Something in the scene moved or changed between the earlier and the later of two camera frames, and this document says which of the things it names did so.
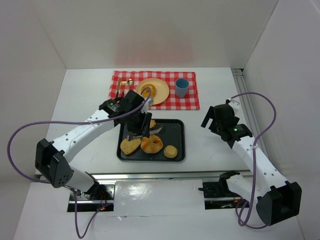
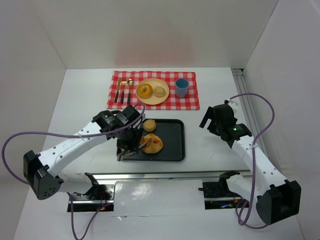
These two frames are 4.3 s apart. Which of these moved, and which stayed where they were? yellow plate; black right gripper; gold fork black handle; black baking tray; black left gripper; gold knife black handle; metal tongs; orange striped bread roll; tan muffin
Moved: black left gripper; tan muffin; metal tongs
Stayed: yellow plate; black right gripper; orange striped bread roll; black baking tray; gold fork black handle; gold knife black handle
